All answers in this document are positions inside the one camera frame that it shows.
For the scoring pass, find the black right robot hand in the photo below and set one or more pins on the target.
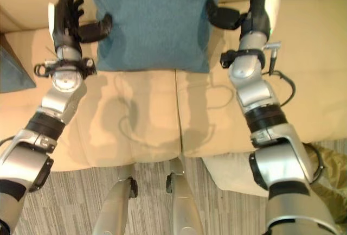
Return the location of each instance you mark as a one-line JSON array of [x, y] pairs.
[[257, 12]]

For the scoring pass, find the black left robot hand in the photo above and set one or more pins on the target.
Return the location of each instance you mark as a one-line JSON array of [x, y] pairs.
[[65, 15]]

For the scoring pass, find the blue square cushion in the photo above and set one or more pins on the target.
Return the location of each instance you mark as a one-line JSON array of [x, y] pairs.
[[155, 20]]

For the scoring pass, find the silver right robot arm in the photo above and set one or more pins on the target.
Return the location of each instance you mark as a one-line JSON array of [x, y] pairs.
[[273, 126]]

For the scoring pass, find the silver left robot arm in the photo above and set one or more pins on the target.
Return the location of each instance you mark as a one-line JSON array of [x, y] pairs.
[[43, 126]]

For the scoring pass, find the beige leather sofa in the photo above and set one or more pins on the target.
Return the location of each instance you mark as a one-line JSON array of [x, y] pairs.
[[173, 88]]

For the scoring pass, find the white cushion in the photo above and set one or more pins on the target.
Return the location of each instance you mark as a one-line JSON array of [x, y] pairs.
[[233, 171]]

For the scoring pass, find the olive green patterned cushion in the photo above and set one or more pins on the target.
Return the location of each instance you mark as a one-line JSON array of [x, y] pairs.
[[329, 178]]

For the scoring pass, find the silver right robot leg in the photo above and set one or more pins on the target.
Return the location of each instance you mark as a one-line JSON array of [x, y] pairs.
[[181, 197]]

